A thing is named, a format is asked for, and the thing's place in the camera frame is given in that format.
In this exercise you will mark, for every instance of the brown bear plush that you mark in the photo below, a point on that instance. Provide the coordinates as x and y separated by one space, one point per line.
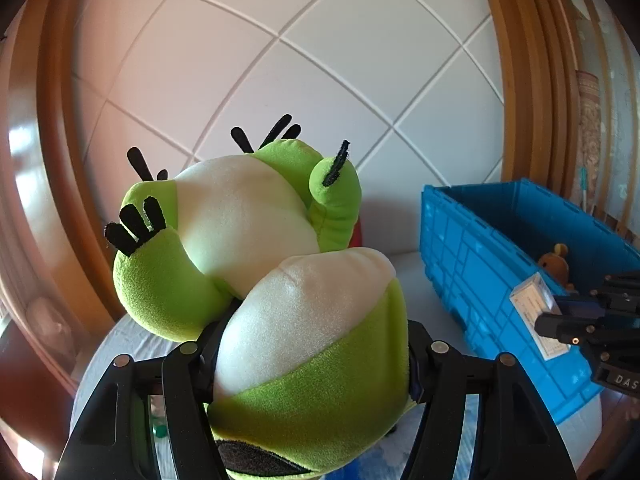
555 262

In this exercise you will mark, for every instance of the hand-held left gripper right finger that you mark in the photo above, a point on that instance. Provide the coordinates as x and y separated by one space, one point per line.
440 360

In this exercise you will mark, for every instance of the green frog plush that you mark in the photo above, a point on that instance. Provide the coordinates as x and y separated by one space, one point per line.
280 310

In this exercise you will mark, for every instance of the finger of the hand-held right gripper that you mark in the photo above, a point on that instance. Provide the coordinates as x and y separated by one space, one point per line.
580 305
575 330

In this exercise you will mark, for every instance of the brown patterned hanging strip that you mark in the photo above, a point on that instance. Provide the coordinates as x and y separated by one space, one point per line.
587 135

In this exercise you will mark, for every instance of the wooden framed padded headboard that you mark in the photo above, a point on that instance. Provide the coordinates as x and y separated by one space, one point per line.
55 110

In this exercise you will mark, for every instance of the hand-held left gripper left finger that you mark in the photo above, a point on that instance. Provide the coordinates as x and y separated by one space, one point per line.
190 360

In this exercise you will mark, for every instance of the white small carton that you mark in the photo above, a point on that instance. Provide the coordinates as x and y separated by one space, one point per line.
535 300

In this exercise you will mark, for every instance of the blue plastic crate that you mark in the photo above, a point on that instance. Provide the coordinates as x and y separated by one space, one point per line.
475 260

